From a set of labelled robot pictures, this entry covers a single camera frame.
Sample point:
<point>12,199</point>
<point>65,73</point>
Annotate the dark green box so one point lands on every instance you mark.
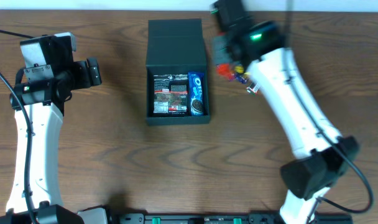
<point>176,47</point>

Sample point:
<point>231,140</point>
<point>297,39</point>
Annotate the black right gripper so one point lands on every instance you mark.
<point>222,50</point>

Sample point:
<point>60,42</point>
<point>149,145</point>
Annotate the blue Oreo cookie pack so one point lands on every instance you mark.
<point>196,93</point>

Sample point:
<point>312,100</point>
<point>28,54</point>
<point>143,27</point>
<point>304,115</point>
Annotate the red Hacks candy bag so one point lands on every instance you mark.
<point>224,70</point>

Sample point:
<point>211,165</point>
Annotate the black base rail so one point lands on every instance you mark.
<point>232,218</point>

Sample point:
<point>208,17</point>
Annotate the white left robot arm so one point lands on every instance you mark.
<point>38,96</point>

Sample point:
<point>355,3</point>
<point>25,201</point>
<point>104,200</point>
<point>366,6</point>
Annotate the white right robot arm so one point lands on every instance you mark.
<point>321,154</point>

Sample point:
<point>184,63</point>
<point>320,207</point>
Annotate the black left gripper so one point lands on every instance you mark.
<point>92,71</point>

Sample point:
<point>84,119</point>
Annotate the black snack packet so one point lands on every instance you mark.
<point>171,94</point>

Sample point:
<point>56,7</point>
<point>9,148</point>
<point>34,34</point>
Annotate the small red green candy bar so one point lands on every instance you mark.
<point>253,88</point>

